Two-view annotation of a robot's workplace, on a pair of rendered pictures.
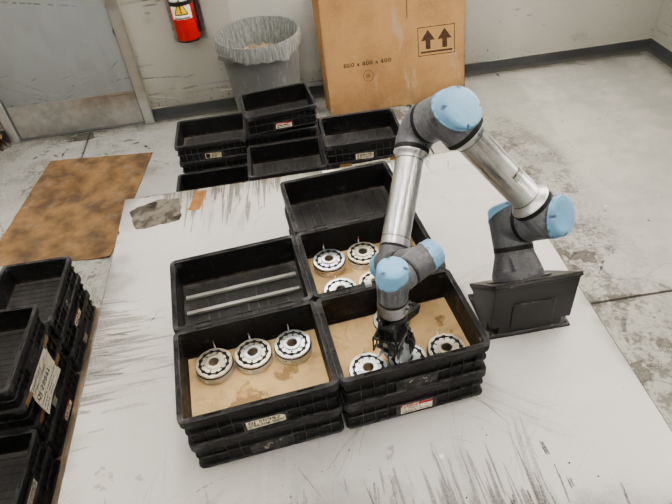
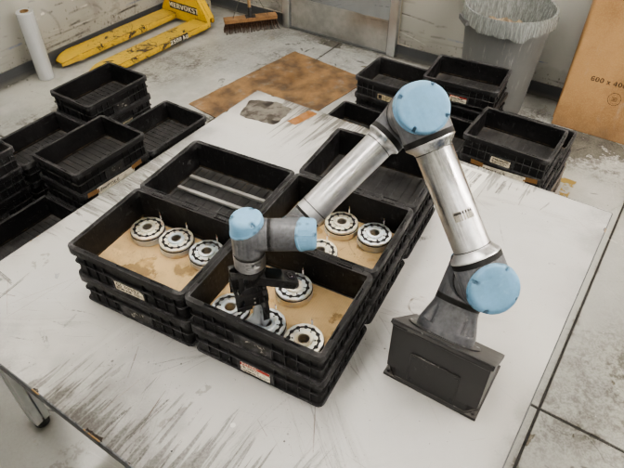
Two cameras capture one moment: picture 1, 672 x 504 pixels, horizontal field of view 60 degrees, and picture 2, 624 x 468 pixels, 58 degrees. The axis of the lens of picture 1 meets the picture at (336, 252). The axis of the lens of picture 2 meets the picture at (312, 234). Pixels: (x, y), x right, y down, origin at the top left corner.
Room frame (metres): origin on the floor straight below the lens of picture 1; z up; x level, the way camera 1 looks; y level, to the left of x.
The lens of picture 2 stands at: (0.30, -0.81, 2.01)
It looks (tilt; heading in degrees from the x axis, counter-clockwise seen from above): 43 degrees down; 37
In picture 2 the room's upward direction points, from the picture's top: straight up
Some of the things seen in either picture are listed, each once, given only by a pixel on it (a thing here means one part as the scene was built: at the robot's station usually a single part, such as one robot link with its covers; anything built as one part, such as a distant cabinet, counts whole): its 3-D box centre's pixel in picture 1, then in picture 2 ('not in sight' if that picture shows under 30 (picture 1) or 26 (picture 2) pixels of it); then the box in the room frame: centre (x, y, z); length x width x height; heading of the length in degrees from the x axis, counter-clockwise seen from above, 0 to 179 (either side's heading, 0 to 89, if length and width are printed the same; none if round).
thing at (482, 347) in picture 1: (398, 323); (279, 289); (1.02, -0.15, 0.92); 0.40 x 0.30 x 0.02; 100
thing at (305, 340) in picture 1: (292, 343); (206, 252); (1.04, 0.15, 0.86); 0.10 x 0.10 x 0.01
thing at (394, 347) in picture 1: (392, 329); (249, 282); (0.95, -0.12, 0.99); 0.09 x 0.08 x 0.12; 148
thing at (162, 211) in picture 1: (155, 212); (264, 110); (1.94, 0.72, 0.71); 0.22 x 0.19 x 0.01; 94
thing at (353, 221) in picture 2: (362, 252); (341, 222); (1.39, -0.09, 0.86); 0.10 x 0.10 x 0.01
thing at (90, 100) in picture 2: not in sight; (109, 121); (1.76, 1.71, 0.37); 0.40 x 0.30 x 0.45; 4
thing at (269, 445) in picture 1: (262, 394); (167, 278); (0.96, 0.25, 0.76); 0.40 x 0.30 x 0.12; 100
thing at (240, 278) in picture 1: (242, 293); (220, 194); (1.25, 0.30, 0.87); 0.40 x 0.30 x 0.11; 100
